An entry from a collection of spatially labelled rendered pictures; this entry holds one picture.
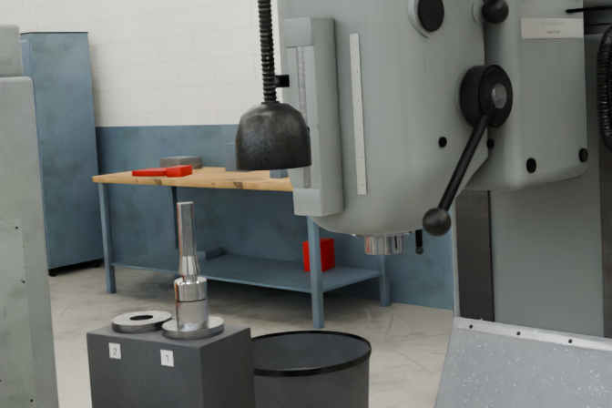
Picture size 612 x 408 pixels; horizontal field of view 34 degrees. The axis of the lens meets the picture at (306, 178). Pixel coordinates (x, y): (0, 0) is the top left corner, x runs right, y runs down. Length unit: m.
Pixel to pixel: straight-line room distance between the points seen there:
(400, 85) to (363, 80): 0.04
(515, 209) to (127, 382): 0.62
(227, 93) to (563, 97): 6.31
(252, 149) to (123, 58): 7.55
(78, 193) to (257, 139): 7.63
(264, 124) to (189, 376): 0.58
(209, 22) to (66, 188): 1.93
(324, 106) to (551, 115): 0.32
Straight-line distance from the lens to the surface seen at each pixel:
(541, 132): 1.22
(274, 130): 0.91
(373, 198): 1.06
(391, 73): 1.04
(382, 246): 1.14
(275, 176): 6.32
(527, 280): 1.51
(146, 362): 1.46
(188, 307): 1.43
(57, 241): 8.43
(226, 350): 1.43
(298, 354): 3.48
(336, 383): 3.07
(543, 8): 1.23
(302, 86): 1.05
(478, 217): 1.53
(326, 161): 1.05
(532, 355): 1.50
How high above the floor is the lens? 1.48
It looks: 6 degrees down
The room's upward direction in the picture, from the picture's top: 3 degrees counter-clockwise
